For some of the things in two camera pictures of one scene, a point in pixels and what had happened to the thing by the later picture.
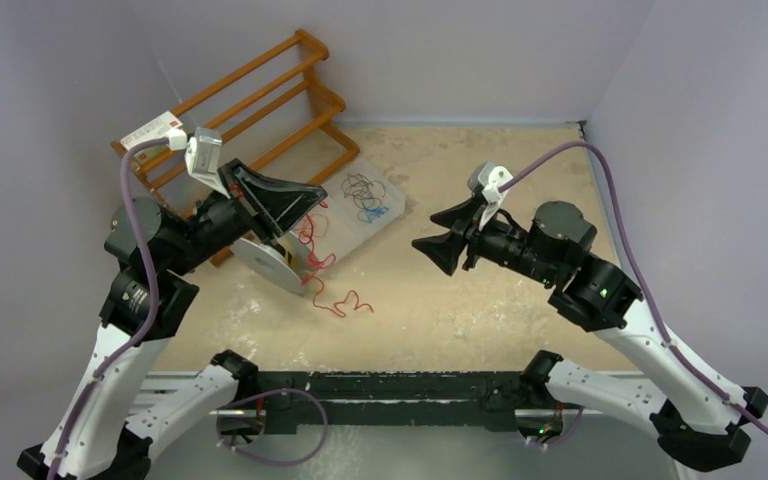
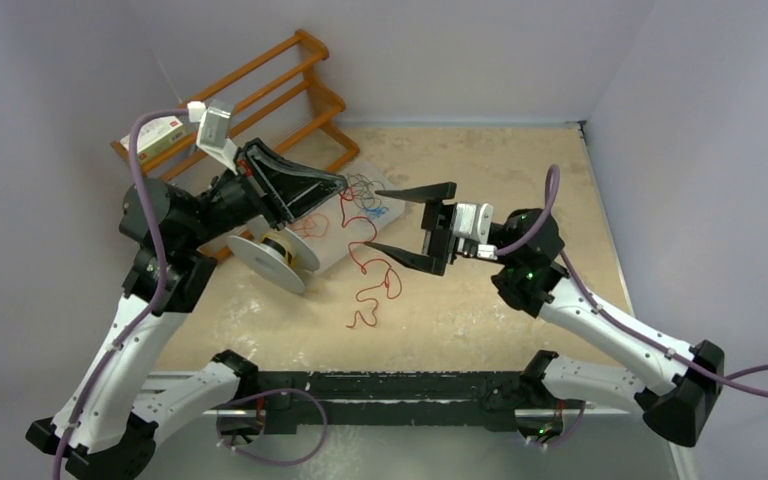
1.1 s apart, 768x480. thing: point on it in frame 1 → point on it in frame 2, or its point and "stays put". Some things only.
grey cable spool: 285,261 stays put
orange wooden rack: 264,132 stays put
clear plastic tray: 361,201 stays put
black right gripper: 445,250 → 436,225
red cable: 320,264 → 368,263
